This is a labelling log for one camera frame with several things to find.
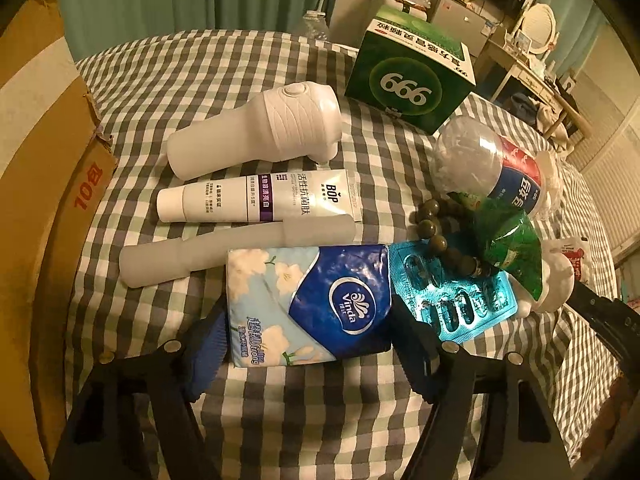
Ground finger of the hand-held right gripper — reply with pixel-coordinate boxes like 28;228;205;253
570;278;635;377

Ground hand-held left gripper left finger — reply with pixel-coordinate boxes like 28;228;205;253
50;304;233;480

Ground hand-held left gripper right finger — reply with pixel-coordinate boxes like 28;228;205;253
390;295;576;480

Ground white tissue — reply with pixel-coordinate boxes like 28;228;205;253
520;240;576;318
537;152;563;221

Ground red and white sachet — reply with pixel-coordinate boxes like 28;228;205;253
562;237;593;283

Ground blue pill blister pack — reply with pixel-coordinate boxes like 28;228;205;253
389;240;518;343

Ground blue tissue pack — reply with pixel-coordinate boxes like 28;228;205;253
226;244;393;368

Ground green sachet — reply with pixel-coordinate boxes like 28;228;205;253
450;191;543;301

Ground white toothpaste tube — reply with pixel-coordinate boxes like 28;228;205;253
156;169;363;223

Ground clear floss pick jar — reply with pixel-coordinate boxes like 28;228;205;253
434;119;553;216

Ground brown cardboard box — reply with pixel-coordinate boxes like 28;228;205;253
0;0;121;466

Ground person's right hand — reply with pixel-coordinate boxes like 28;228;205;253
580;375;632;467

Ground translucent white tube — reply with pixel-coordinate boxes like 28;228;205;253
119;215;357;289

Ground white slatted cabinet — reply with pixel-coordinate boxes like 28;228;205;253
585;127;640;261

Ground grey checked cloth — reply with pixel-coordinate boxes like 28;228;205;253
65;30;626;480

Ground white handheld device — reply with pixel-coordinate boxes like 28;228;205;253
166;84;343;181

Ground white dressing table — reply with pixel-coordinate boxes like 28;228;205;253
475;35;586;136

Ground green medicine box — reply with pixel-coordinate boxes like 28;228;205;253
344;2;476;136

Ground round white mirror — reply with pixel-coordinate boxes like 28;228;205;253
517;2;558;56

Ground small grey fridge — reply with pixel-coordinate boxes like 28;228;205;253
430;0;493;53

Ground dark bead bracelet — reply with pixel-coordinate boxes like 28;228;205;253
410;199;496;278

